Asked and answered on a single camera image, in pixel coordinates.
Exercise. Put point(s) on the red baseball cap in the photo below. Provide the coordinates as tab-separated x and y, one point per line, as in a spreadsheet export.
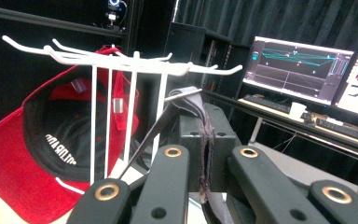
6	161

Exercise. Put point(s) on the monitor with dark screen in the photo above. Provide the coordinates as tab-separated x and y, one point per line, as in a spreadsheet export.
295	71

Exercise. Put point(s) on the black cabinet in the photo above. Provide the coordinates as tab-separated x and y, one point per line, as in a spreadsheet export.
192	53

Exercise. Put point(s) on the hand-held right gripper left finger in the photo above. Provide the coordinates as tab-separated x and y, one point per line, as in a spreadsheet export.
191	146

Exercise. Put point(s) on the desk with white legs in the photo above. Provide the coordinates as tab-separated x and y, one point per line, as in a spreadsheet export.
292	124

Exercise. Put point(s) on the black keyboard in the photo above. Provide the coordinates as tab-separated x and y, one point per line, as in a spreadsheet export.
345	130
267	104

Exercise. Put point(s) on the camera on stand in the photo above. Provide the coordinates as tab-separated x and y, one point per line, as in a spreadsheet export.
114	14

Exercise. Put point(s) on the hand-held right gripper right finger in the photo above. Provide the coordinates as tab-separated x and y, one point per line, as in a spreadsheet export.
222	137

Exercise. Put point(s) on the black frame bar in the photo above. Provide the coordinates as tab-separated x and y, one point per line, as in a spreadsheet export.
43	21

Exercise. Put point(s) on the white cup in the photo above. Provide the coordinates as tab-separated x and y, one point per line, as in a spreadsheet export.
297	111

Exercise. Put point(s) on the dark curtain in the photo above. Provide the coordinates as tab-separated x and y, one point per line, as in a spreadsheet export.
276	18

